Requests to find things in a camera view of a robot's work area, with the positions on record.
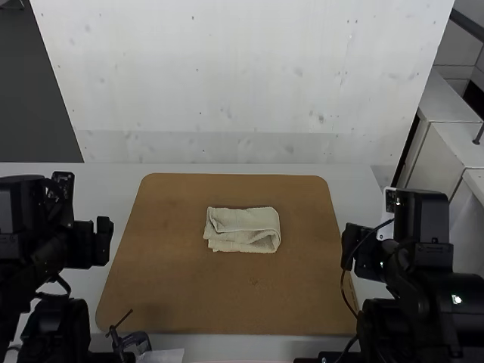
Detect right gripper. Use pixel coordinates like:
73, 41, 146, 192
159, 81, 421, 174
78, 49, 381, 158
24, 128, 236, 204
340, 222, 385, 281

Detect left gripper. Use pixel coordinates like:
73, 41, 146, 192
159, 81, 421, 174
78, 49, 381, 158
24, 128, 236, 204
70, 215, 115, 270

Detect pale towel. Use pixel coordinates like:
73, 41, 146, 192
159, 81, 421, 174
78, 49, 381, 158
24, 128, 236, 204
202, 205, 283, 254

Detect cork mat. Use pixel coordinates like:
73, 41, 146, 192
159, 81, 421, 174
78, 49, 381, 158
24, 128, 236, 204
95, 172, 358, 337

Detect black clamp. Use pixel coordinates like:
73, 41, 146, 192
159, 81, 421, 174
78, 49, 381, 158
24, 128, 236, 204
107, 308, 153, 363

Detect white cabinet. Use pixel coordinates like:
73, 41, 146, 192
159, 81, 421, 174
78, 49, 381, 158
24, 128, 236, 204
391, 64, 484, 213

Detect black cable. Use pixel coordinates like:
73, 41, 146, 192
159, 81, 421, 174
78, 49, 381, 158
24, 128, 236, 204
339, 221, 394, 357

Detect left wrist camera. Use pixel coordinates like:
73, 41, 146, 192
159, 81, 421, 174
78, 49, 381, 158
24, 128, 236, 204
50, 171, 76, 230

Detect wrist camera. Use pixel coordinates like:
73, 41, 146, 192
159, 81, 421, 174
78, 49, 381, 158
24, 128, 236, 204
377, 186, 399, 241
50, 171, 76, 230

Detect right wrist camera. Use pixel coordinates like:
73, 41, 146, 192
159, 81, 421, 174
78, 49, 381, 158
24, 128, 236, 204
377, 186, 399, 241

